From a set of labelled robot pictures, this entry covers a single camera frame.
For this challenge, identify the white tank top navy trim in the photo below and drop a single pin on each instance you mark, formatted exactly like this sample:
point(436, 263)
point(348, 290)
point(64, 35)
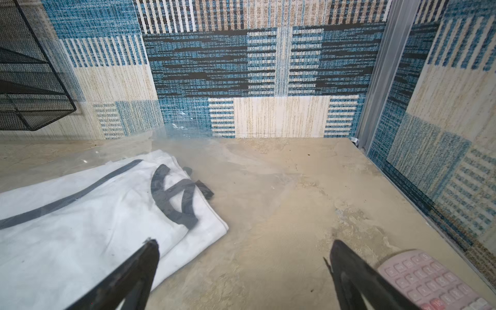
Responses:
point(60, 238)

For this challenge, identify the clear vacuum bag blue zip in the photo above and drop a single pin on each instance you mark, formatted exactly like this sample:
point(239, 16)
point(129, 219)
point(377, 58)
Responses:
point(27, 163)

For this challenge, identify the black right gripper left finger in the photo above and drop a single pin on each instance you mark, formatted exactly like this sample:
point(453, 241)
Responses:
point(128, 286)

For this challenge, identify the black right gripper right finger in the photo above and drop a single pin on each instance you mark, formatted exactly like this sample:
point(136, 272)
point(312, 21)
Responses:
point(357, 284)

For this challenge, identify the black mesh shelf rack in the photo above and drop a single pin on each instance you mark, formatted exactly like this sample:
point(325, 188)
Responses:
point(33, 93)

